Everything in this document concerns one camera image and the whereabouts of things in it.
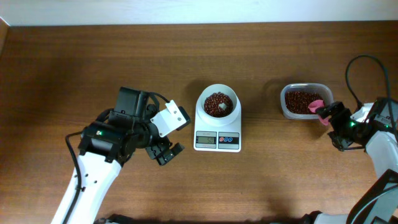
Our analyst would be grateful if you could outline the pink plastic measuring scoop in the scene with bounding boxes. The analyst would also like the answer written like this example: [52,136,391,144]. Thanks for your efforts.
[308,100,329,126]

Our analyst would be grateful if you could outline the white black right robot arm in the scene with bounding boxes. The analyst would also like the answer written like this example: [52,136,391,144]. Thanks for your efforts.
[300,98,397,224]

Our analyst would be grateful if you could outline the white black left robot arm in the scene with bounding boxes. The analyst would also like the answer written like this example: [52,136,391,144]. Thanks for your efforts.
[52,87,190,223]

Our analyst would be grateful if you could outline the white digital kitchen scale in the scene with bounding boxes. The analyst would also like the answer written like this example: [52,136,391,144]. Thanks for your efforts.
[193,92,243,153]

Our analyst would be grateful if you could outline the red beans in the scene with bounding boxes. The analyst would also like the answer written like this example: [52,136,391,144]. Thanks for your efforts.
[203,90,325,118]

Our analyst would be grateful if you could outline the clear plastic bean container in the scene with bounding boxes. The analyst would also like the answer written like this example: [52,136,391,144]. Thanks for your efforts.
[280,83,334,120]

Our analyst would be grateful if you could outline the white round bowl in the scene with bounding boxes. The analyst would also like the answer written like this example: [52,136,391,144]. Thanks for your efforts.
[198,84,238,118]

